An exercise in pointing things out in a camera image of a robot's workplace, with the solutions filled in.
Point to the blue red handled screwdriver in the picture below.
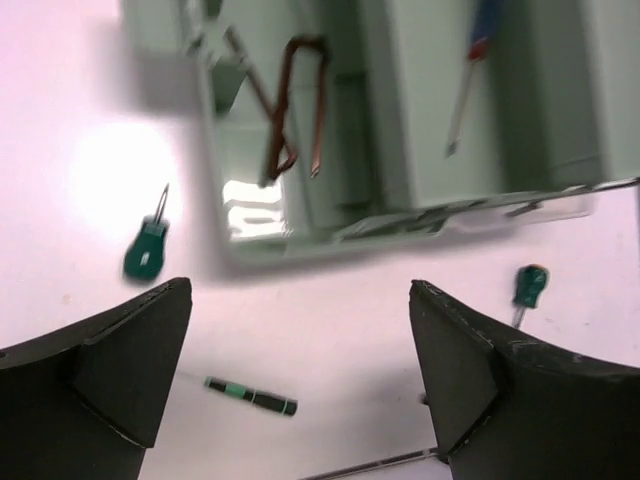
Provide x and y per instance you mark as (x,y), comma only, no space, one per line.
(483,29)

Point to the thick brown hex key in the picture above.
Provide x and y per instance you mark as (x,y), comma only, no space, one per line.
(318,44)

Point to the stubby green screwdriver orange cap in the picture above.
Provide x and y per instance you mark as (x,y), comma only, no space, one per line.
(530,282)

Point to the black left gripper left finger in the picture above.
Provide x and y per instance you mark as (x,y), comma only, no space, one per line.
(86,401)

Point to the small dark hex key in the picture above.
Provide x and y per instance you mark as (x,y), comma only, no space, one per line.
(250,90)

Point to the green cantilever toolbox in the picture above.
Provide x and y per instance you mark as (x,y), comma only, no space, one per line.
(551,119)

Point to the black green precision screwdriver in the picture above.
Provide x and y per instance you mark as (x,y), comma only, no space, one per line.
(261,399)

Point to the long brown hex key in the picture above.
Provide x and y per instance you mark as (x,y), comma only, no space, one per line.
(282,100)

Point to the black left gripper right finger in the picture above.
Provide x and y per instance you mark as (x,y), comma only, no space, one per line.
(506,405)

